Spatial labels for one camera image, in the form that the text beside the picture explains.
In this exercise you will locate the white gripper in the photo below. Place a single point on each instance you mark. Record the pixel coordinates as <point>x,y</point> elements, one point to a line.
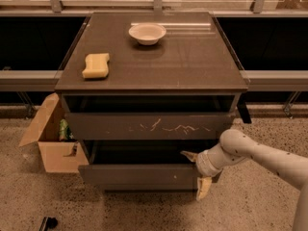
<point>203,165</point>

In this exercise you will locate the grey drawer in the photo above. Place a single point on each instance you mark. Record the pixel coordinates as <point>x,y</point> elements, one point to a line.
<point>151,187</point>
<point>142,162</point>
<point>153,126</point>

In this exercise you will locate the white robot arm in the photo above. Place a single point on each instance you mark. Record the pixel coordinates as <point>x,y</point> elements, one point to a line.
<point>233,147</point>

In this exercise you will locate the grey top drawer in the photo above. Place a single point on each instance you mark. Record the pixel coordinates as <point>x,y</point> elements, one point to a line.
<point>153,126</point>

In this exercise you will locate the grey bottom drawer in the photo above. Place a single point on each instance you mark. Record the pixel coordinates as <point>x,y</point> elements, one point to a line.
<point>151,187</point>

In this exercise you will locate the dark grey drawer cabinet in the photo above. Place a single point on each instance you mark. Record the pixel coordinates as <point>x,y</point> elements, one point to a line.
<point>191,70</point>

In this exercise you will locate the open cardboard box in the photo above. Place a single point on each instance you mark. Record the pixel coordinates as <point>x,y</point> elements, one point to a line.
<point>57,156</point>

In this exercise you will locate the green snack bag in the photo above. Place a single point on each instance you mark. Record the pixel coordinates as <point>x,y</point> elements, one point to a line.
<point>65,133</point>

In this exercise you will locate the white bowl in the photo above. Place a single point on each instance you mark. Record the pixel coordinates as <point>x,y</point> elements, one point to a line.
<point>147,33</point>

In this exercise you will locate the yellow sponge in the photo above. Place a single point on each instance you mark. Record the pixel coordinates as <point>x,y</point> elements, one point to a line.
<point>96,66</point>

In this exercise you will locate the black object on floor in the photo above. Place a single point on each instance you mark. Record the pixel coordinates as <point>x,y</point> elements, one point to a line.
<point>48,223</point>

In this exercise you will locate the grey metal window rail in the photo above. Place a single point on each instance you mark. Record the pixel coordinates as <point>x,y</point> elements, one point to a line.
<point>29,80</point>

